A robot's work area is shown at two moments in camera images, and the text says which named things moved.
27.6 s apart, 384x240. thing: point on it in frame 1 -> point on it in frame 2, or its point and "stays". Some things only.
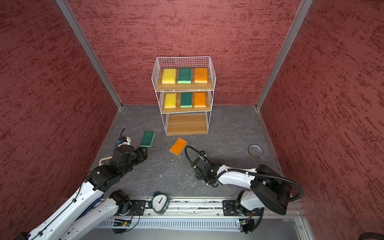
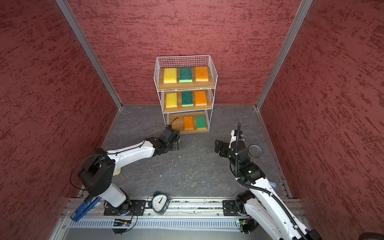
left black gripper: [141, 154] -> [175, 148]
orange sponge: [178, 146] -> [188, 123]
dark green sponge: [186, 101] stays
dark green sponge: [184, 76] stays
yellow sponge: [170, 100] stays
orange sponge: [200, 99] stays
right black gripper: [199, 176] -> [218, 148]
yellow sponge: [169, 76] stays
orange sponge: [201, 75] stays
